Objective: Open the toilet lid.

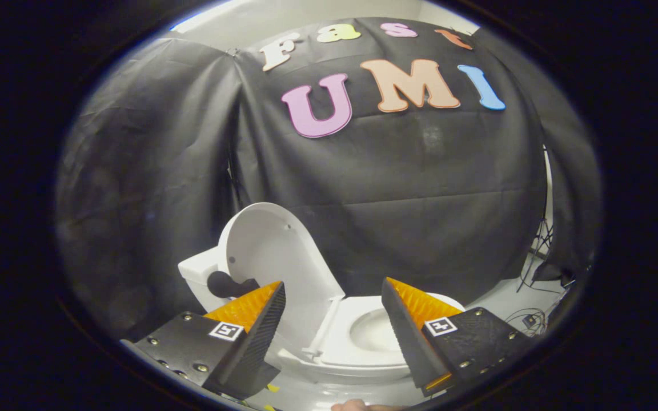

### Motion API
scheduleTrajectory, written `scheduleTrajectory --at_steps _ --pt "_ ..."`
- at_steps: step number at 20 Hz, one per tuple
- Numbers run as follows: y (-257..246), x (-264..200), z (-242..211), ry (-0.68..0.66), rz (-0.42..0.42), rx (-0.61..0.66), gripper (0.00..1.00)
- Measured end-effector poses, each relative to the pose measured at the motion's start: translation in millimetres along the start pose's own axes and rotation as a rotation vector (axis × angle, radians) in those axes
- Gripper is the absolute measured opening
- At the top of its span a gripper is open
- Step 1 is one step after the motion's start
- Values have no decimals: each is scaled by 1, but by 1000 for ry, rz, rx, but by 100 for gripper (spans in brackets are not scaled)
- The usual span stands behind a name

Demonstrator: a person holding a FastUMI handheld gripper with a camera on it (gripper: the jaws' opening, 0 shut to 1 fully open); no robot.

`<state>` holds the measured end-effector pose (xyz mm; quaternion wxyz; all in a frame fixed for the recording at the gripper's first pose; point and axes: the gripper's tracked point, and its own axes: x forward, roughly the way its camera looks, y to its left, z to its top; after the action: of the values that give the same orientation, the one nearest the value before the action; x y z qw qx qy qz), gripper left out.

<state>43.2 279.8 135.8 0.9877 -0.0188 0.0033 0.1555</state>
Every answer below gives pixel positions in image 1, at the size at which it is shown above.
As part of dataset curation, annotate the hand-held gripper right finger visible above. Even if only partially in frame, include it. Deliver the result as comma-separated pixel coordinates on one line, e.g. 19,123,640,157
380,277,535,398

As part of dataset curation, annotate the tangle of floor cables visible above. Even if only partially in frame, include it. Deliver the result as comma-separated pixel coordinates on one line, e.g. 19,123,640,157
503,307,551,339

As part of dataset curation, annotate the black light stand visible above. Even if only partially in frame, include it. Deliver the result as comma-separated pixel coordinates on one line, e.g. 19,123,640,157
516,146,556,293

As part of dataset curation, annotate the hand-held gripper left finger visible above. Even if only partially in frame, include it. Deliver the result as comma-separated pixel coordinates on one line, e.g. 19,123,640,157
133,280,287,400

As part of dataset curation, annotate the white toilet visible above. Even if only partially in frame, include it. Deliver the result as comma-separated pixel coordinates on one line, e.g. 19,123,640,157
178,245,467,384

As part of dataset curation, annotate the white toilet lid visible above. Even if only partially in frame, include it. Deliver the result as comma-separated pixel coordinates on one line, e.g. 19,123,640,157
218,203,346,358

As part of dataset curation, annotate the black backdrop cloth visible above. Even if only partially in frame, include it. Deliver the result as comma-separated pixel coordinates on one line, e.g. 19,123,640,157
55,17,601,343

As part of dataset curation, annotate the white toilet seat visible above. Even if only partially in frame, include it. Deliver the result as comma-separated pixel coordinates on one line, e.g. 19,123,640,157
316,292,467,369

